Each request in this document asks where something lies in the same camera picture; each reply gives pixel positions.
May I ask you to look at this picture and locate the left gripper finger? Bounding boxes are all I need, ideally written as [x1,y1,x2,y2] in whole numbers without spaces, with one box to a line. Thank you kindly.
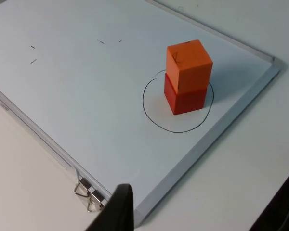
[86,183,135,231]

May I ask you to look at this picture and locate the grey-framed whiteboard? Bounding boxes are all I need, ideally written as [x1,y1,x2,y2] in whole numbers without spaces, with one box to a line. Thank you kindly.
[0,0,288,228]

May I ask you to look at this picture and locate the red cube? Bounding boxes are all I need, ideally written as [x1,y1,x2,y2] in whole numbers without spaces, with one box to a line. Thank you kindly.
[163,73,208,116]

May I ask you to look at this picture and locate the orange cube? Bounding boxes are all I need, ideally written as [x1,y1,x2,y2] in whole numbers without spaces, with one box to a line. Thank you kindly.
[165,39,213,94]

